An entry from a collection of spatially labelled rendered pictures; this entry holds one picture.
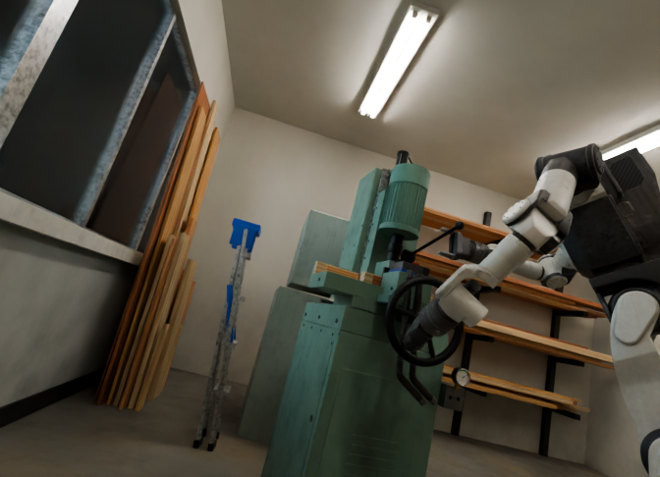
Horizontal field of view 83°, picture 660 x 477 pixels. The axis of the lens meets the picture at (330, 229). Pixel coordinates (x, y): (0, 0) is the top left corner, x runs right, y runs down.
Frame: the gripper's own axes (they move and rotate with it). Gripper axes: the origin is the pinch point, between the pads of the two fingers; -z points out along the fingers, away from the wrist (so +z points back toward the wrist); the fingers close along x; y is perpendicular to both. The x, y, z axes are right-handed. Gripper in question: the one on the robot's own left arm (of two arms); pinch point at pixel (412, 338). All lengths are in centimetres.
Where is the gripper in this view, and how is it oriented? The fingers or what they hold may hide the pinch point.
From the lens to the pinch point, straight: 117.3
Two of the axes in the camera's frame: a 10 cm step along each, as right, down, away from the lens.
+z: 3.8, -6.1, -6.9
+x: 5.5, -4.5, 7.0
